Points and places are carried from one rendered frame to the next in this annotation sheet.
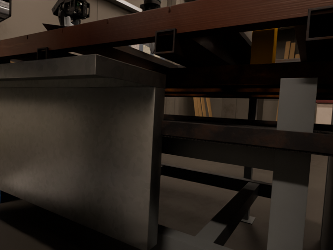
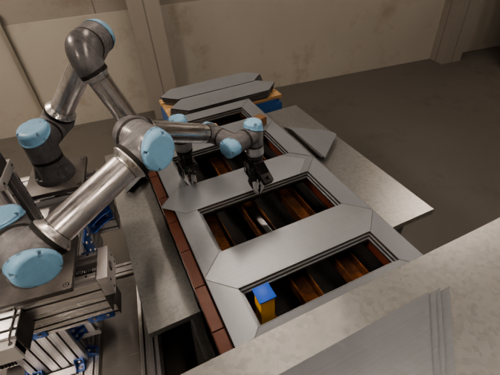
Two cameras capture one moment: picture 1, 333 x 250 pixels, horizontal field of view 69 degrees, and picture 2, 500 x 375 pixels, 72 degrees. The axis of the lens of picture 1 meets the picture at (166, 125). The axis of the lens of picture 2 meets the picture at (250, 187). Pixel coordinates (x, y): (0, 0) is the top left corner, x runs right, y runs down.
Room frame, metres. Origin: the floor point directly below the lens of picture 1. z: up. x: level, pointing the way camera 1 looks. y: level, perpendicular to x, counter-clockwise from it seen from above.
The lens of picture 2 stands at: (0.10, -0.60, 1.86)
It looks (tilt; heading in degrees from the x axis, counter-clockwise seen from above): 40 degrees down; 37
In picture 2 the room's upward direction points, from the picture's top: 4 degrees counter-clockwise
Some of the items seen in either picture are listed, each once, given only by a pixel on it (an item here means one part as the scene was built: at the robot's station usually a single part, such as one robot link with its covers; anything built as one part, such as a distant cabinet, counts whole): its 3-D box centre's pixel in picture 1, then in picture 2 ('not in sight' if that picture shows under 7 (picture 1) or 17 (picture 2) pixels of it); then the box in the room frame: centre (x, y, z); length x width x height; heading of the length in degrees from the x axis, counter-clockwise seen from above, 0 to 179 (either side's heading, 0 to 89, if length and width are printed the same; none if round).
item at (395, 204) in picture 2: not in sight; (330, 154); (1.65, -0.02, 0.73); 1.20 x 0.26 x 0.03; 59
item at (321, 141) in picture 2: not in sight; (315, 137); (1.73, 0.11, 0.77); 0.45 x 0.20 x 0.04; 59
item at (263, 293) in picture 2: not in sight; (264, 294); (0.62, -0.23, 0.88); 0.06 x 0.06 x 0.02; 59
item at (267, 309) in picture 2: (263, 45); (265, 310); (0.62, -0.23, 0.78); 0.05 x 0.05 x 0.19; 59
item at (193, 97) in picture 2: not in sight; (219, 93); (1.85, 0.93, 0.82); 0.80 x 0.40 x 0.06; 149
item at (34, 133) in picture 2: not in sight; (39, 140); (0.56, 0.74, 1.20); 0.13 x 0.12 x 0.14; 33
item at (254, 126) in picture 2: not in sight; (253, 133); (1.06, 0.09, 1.15); 0.09 x 0.08 x 0.11; 171
